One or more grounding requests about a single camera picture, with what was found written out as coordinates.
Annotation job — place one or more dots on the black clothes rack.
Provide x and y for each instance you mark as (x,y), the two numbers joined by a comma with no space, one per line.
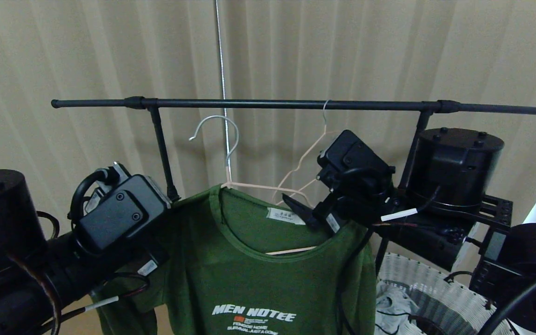
(389,105)

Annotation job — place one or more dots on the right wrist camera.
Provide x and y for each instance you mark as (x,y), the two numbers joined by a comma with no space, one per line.
(351,158)

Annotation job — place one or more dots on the white laundry basket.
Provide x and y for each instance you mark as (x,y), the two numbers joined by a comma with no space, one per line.
(445,288)

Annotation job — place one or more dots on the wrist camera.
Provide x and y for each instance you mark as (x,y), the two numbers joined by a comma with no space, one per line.
(351,158)
(119,214)

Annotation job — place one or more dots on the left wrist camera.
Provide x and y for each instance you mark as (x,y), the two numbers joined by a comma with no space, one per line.
(119,214)

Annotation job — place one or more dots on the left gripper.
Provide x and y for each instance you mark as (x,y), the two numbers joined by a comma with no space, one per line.
(110,270)

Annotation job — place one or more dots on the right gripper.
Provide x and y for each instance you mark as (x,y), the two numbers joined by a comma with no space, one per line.
(356,211)

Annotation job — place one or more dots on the beige curtain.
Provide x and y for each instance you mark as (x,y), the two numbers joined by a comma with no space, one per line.
(86,46)

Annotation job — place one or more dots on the pale grey shorts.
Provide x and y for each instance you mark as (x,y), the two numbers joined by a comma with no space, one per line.
(391,302)

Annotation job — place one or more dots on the pink clothes hanger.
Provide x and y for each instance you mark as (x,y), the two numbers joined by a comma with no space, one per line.
(275,200)
(228,176)

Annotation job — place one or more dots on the green printed T-shirt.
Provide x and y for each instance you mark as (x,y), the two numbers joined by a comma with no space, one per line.
(258,279)

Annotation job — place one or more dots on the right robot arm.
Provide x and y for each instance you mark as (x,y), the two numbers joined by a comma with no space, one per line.
(454,167)

